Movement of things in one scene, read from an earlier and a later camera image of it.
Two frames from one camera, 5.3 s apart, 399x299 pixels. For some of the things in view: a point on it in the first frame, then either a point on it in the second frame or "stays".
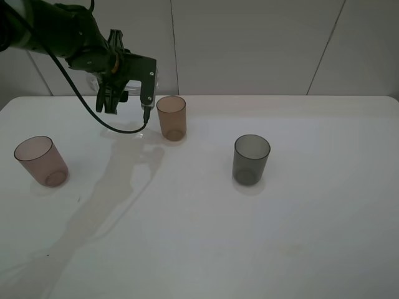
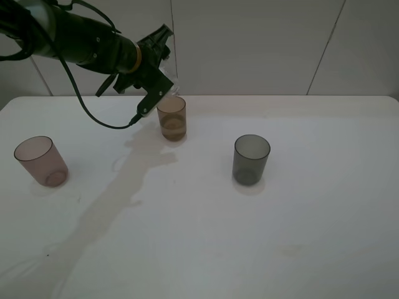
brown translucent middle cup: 173,114 stays
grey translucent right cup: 250,156 stays
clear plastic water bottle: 93,78 -> 166,68
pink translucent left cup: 39,154 stays
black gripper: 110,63 -> 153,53
